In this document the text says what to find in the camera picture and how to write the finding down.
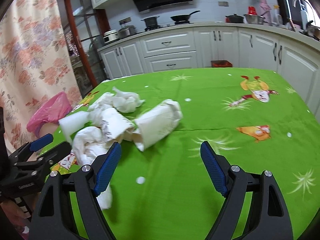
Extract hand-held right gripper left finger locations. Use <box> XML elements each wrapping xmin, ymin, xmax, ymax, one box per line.
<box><xmin>29</xmin><ymin>141</ymin><xmax>122</xmax><ymax>240</ymax></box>

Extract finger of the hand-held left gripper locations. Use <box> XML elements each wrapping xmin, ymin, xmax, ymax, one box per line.
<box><xmin>9</xmin><ymin>134</ymin><xmax>54</xmax><ymax>163</ymax></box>
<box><xmin>37</xmin><ymin>142</ymin><xmax>72</xmax><ymax>173</ymax></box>

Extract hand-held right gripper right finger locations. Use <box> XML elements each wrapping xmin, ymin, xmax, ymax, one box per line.
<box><xmin>200</xmin><ymin>141</ymin><xmax>293</xmax><ymax>240</ymax></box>

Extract beige trash bin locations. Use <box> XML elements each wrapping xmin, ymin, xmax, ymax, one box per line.
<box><xmin>37</xmin><ymin>121</ymin><xmax>62</xmax><ymax>143</ymax></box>

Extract white plastic bag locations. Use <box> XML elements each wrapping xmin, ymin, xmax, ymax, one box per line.
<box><xmin>72</xmin><ymin>126</ymin><xmax>114</xmax><ymax>210</ymax></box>

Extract white foam block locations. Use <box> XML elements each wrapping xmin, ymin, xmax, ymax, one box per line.
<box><xmin>58</xmin><ymin>112</ymin><xmax>91</xmax><ymax>142</ymax></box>

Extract pink plastic bin liner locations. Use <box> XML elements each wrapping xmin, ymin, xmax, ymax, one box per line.
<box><xmin>26</xmin><ymin>92</ymin><xmax>73</xmax><ymax>134</ymax></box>

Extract printed paper cup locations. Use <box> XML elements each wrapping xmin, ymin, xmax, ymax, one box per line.
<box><xmin>96</xmin><ymin>107</ymin><xmax>137</xmax><ymax>144</ymax></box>

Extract white tissue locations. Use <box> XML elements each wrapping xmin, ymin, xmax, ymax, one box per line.
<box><xmin>112</xmin><ymin>86</ymin><xmax>147</xmax><ymax>113</ymax></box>
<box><xmin>89</xmin><ymin>109</ymin><xmax>110</xmax><ymax>128</ymax></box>
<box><xmin>87</xmin><ymin>92</ymin><xmax>116</xmax><ymax>113</ymax></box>

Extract plain white paper cup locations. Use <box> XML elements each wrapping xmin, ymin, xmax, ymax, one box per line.
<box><xmin>134</xmin><ymin>99</ymin><xmax>183</xmax><ymax>152</ymax></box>

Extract green printed tablecloth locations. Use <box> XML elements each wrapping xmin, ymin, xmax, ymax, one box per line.
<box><xmin>37</xmin><ymin>67</ymin><xmax>320</xmax><ymax>240</ymax></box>

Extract brown wooden glass door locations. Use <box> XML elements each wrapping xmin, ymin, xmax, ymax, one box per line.
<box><xmin>54</xmin><ymin>0</ymin><xmax>110</xmax><ymax>99</ymax></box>

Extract floral curtain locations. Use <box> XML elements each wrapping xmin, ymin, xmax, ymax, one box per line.
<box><xmin>0</xmin><ymin>0</ymin><xmax>83</xmax><ymax>153</ymax></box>

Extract red box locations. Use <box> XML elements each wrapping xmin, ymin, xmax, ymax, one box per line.
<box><xmin>211</xmin><ymin>60</ymin><xmax>233</xmax><ymax>68</ymax></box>

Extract white rice cooker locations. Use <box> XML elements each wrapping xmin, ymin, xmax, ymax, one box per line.
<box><xmin>103</xmin><ymin>29</ymin><xmax>118</xmax><ymax>43</ymax></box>

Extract white lower cabinets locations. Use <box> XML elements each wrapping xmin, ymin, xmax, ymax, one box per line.
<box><xmin>97</xmin><ymin>26</ymin><xmax>320</xmax><ymax>113</ymax></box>

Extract silver pressure cooker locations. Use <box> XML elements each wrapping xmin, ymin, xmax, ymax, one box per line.
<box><xmin>117</xmin><ymin>25</ymin><xmax>137</xmax><ymax>39</ymax></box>

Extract grey kitchen countertop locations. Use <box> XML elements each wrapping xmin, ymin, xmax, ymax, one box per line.
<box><xmin>97</xmin><ymin>21</ymin><xmax>320</xmax><ymax>53</ymax></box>

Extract gas stove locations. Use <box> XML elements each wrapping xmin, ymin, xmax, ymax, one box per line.
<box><xmin>144</xmin><ymin>22</ymin><xmax>194</xmax><ymax>32</ymax></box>

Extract black lidded pot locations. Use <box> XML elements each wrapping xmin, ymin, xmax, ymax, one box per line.
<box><xmin>225</xmin><ymin>14</ymin><xmax>244</xmax><ymax>24</ymax></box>

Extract black cooking pot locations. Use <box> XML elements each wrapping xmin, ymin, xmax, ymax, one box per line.
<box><xmin>141</xmin><ymin>16</ymin><xmax>160</xmax><ymax>28</ymax></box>

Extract black frying pan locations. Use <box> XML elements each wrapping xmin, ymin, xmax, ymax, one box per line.
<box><xmin>170</xmin><ymin>10</ymin><xmax>201</xmax><ymax>22</ymax></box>

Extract steel bowl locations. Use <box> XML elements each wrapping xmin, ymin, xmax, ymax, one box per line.
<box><xmin>244</xmin><ymin>14</ymin><xmax>266</xmax><ymax>25</ymax></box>

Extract clear spray bottle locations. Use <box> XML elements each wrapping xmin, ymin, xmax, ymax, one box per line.
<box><xmin>272</xmin><ymin>4</ymin><xmax>283</xmax><ymax>25</ymax></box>

